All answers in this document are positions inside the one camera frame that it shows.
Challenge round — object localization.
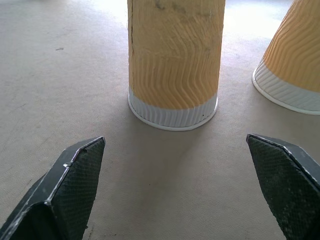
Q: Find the orange ripple paper cup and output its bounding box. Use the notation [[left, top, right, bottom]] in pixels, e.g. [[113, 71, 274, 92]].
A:
[[251, 0, 320, 116], [126, 0, 227, 132]]

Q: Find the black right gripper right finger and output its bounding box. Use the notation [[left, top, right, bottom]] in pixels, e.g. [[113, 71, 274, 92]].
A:
[[246, 133, 320, 240]]

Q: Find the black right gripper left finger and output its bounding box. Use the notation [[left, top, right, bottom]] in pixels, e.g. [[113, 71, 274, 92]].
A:
[[0, 135, 106, 240]]

